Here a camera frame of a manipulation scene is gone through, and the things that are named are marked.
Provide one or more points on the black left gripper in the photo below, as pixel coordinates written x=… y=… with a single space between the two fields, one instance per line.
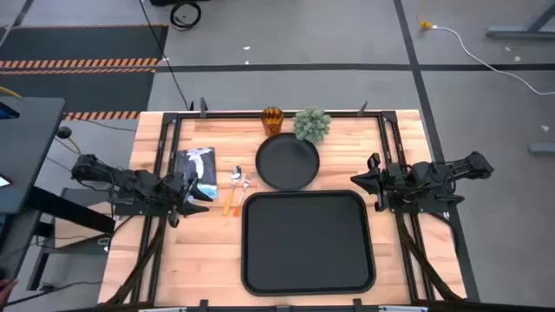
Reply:
x=178 y=190

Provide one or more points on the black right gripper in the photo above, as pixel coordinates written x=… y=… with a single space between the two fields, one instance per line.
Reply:
x=392 y=186

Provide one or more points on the black round plate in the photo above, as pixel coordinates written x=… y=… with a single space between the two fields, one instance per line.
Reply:
x=286 y=162

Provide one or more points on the amber ribbed cup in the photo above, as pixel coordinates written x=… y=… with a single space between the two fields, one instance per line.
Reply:
x=272 y=121

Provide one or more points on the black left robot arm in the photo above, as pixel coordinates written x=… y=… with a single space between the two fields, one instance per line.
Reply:
x=130 y=182

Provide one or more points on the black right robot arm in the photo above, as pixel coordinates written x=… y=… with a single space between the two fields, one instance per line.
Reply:
x=433 y=177

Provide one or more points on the black rectangular tray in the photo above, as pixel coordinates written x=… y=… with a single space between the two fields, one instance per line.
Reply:
x=308 y=242

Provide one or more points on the blue white packet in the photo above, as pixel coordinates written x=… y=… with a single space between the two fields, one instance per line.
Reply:
x=204 y=167

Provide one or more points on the small green artificial plant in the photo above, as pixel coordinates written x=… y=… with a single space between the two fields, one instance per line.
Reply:
x=311 y=125

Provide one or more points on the black round knob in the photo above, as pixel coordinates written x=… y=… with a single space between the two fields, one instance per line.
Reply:
x=63 y=132

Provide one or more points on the small grey desk foot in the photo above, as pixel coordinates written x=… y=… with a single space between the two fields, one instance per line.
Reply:
x=542 y=148

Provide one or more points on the black side desk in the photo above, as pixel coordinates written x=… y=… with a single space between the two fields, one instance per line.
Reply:
x=30 y=147

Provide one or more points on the black mat with hazard stripes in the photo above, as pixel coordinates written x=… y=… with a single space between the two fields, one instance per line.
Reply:
x=82 y=43

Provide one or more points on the person's hand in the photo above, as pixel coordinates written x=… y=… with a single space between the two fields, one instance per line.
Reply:
x=5 y=290

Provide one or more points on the grey desk leg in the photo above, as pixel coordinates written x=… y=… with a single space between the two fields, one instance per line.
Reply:
x=520 y=31

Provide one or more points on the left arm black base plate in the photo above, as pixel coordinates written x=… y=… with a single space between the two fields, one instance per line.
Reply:
x=143 y=211

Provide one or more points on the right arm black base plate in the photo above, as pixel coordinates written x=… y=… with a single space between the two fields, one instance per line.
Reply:
x=427 y=209

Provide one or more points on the black metal table frame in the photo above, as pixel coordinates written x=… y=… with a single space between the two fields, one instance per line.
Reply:
x=277 y=115

